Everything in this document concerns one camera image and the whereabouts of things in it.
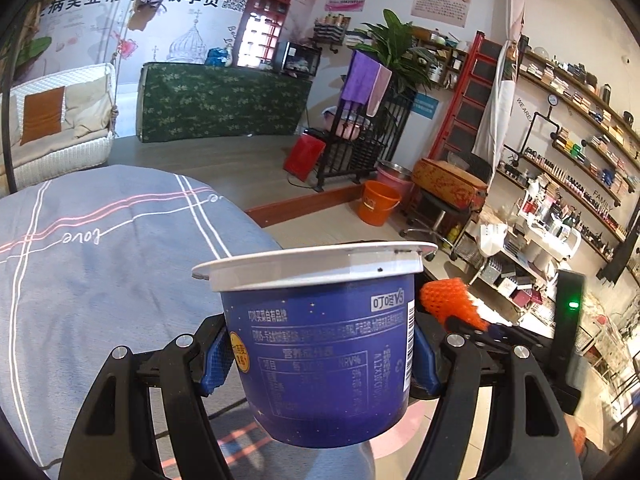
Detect woven top stool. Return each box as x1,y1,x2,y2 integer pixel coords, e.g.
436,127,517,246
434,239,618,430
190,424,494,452
400,157,488,241

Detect pink wash basin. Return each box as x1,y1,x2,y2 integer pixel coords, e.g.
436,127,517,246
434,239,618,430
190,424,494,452
322,105,371,140

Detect beige cushion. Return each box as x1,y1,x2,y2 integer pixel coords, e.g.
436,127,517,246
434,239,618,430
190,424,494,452
62,77,112,136

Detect wooden wall shelves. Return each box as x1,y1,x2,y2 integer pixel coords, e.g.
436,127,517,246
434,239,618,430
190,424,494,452
495,45,640,266

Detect orange foam fruit net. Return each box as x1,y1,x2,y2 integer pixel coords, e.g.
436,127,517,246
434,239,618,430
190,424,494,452
419,280,484,331

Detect small black display box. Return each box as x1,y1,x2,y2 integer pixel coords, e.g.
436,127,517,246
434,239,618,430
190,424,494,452
274,41,322,78

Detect striped wall organizer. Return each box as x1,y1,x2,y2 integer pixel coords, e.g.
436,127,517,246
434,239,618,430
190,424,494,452
314,12,348,53

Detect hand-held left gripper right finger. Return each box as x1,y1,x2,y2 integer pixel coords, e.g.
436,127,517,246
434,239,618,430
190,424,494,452
405,310,583,480

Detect orange plastic bucket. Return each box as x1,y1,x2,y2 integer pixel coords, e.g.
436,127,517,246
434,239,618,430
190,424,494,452
356,181,402,227

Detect red ladder shelf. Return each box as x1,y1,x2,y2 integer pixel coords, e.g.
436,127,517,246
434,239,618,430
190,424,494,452
429,30,506,181

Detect green potted plant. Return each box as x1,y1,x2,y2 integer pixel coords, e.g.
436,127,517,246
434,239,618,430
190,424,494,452
350,9,441,93

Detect red telephone booth cabinet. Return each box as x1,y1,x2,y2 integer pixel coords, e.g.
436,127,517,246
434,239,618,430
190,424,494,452
235,0,296,70

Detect white hanging apron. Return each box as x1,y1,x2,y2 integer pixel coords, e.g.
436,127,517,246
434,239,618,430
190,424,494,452
472,0,526,161

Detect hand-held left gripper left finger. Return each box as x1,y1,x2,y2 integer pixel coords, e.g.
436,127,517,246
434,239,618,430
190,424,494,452
59,312,236,480

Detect purple towel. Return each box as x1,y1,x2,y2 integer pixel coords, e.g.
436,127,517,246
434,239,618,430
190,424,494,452
342,51,383,103

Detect black metal railing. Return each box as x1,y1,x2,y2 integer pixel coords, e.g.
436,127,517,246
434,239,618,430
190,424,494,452
314,72,418,194

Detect blue yogurt cup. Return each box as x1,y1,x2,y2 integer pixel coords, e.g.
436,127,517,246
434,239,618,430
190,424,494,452
191,241,438,449

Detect orange cushion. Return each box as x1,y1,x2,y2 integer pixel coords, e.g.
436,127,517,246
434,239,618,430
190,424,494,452
20,86,66,146

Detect blue wall sign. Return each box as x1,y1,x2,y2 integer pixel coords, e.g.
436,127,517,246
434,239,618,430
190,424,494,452
411,92,441,120

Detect white wicker swing sofa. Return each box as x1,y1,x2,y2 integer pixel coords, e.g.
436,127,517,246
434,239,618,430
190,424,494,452
0,62,118,196

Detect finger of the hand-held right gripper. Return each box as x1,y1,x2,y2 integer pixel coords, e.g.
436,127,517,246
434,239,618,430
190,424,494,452
480,324,532,347
444,314,501,334

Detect red bin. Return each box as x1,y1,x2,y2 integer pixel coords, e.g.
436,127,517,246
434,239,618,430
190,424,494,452
283,132,327,183

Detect pink plastic bucket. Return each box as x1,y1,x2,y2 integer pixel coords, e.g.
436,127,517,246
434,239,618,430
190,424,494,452
376,160,416,201

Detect pink towel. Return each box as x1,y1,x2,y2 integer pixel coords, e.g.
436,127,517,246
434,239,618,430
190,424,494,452
366,65,392,117

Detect large printed wall banner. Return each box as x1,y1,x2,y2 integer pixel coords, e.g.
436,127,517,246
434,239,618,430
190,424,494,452
30,0,331,69

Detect green patterned cabinet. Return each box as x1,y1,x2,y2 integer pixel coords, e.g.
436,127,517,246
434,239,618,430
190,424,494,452
137,61,313,143

